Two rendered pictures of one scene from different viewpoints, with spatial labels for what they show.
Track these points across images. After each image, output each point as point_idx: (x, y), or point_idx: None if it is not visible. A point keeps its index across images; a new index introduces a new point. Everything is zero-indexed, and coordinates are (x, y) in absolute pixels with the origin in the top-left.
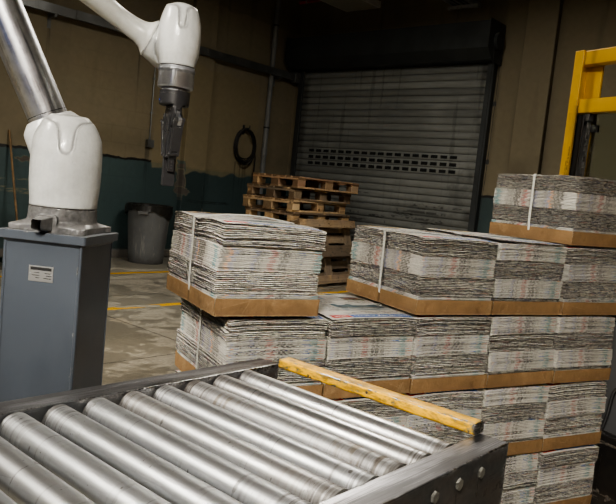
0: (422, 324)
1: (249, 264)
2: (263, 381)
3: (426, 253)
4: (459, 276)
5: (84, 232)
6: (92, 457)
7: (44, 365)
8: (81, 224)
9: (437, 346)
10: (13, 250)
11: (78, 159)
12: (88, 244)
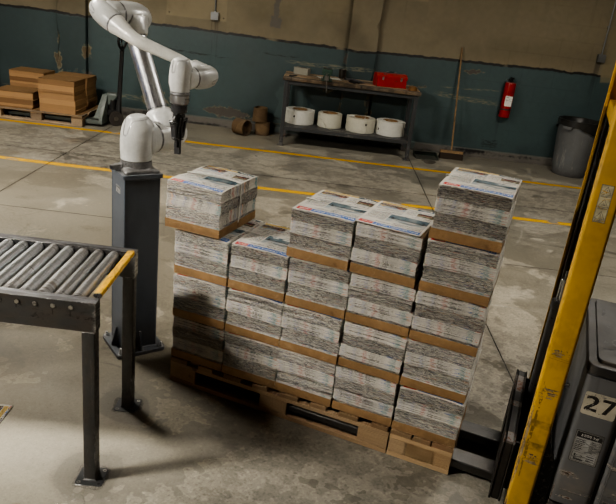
0: (292, 262)
1: (182, 203)
2: (106, 256)
3: (293, 218)
4: (321, 238)
5: (127, 173)
6: None
7: (119, 230)
8: (132, 169)
9: (305, 280)
10: (113, 176)
11: (129, 138)
12: (127, 179)
